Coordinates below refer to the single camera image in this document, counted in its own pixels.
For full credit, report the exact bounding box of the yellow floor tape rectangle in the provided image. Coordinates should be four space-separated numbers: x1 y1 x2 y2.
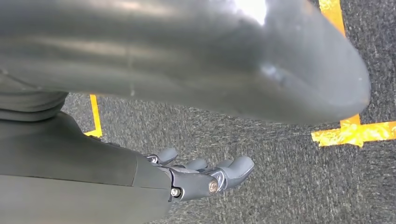
311 0 396 148

